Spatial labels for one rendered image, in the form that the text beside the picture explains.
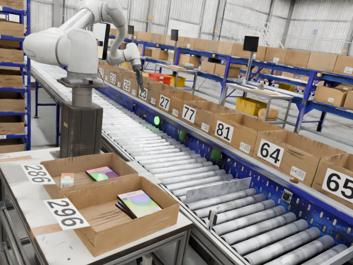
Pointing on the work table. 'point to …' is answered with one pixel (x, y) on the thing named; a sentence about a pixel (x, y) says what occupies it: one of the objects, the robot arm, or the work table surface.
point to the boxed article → (66, 180)
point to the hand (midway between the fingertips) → (142, 88)
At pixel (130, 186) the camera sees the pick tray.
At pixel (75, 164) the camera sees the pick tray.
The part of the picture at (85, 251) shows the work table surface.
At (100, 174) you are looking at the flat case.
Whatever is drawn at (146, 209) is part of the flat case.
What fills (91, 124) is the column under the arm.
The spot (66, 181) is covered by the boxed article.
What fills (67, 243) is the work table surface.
